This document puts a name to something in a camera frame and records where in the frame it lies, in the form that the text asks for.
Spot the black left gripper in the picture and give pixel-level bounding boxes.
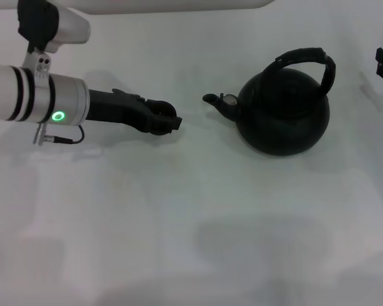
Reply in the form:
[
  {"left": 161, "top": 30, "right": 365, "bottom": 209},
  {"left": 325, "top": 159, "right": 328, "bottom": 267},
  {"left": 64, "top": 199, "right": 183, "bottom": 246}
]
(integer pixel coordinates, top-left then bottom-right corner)
[{"left": 86, "top": 88, "right": 183, "bottom": 135}]

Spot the black round teacup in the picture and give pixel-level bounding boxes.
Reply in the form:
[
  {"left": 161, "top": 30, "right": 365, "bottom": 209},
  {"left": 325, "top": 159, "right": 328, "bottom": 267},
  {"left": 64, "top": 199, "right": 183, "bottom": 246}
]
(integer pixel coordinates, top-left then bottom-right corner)
[{"left": 148, "top": 100, "right": 177, "bottom": 137}]

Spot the black round teapot with handle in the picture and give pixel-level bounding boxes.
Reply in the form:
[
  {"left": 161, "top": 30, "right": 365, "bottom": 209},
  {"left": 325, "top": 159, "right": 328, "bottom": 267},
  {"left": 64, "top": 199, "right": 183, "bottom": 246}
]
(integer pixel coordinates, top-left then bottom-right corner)
[{"left": 202, "top": 47, "right": 336, "bottom": 157}]

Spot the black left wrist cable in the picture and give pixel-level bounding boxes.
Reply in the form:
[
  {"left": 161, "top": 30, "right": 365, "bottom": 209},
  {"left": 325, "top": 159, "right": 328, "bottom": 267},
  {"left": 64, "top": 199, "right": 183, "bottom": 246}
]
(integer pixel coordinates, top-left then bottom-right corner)
[{"left": 34, "top": 124, "right": 86, "bottom": 146}]

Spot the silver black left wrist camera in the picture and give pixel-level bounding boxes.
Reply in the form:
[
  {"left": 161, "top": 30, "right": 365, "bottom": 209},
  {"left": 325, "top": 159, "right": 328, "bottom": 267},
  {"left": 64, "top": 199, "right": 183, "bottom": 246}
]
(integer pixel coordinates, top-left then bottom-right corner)
[{"left": 17, "top": 0, "right": 92, "bottom": 87}]

